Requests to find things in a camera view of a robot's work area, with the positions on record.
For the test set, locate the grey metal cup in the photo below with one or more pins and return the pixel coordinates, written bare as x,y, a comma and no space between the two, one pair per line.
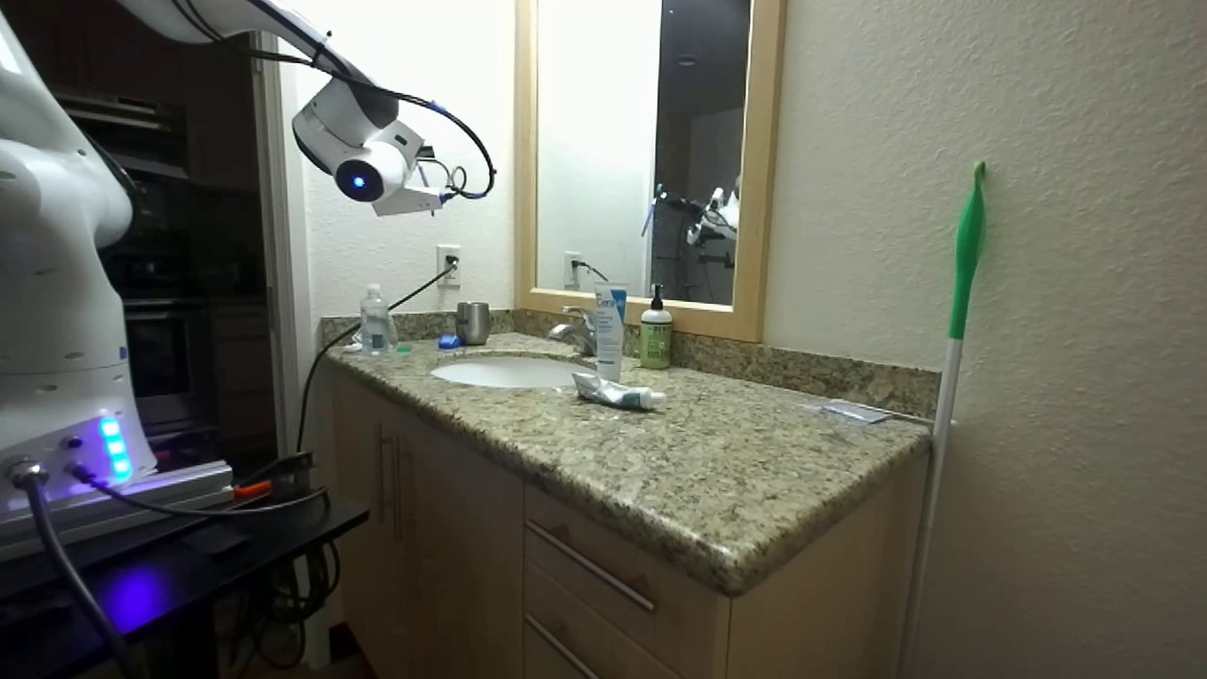
474,320

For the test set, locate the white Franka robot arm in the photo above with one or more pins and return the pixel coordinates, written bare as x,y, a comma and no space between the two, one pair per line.
59,315

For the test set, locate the aluminium mounting rail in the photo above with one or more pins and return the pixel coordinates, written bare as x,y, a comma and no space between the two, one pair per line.
136,496

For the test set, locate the chrome sink faucet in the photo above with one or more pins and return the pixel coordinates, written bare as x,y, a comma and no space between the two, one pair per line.
575,333

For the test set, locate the clear plastic wrapper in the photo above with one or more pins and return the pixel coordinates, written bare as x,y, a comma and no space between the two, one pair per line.
855,412

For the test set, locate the wood framed wall mirror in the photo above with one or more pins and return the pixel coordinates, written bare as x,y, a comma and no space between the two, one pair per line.
757,190

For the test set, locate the white wall outlet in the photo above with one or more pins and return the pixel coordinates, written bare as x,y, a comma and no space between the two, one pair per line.
449,256

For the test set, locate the green soap pump bottle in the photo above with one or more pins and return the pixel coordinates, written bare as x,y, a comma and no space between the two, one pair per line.
653,342

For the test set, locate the white toothpaste tube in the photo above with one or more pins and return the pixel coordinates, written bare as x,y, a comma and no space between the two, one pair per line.
615,392

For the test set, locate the orange black clamp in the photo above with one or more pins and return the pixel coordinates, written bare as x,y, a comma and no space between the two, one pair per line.
268,480

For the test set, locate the black robot cart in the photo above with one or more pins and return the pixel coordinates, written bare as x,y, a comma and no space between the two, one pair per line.
154,578

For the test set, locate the clear plastic solution bottle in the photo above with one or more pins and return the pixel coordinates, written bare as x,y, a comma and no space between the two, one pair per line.
374,325

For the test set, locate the white oval sink basin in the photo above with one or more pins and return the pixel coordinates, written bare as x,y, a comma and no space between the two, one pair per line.
503,375

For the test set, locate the small blue packet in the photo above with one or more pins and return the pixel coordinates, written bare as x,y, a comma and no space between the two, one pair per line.
445,342

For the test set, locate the light wood vanity cabinet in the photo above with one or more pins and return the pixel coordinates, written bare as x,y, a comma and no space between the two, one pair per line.
455,568

